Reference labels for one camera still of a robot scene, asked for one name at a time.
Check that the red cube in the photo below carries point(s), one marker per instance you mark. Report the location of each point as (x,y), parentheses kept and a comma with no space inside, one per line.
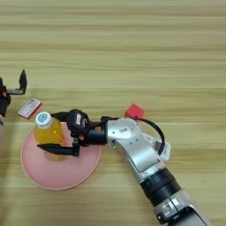
(134,111)

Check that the orange juice bottle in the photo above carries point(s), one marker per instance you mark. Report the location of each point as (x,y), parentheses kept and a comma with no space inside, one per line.
(48,132)

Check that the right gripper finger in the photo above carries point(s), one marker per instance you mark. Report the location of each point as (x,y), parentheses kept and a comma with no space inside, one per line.
(58,149)
(60,116)

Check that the small pink card box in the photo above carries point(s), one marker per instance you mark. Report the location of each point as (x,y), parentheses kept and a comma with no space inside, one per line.
(30,108)

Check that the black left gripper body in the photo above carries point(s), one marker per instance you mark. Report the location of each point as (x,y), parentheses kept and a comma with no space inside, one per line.
(4,100)

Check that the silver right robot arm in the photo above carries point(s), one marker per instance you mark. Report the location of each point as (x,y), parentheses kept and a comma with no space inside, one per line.
(147,159)

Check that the pink round plate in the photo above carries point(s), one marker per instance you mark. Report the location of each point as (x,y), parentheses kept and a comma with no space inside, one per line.
(64,173)

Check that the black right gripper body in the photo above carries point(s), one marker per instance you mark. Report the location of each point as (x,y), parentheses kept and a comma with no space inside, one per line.
(92,135)

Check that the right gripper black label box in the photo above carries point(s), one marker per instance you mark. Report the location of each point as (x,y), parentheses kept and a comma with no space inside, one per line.
(77,121)

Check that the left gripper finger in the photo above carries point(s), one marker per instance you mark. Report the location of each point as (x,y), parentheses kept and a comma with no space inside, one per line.
(23,82)

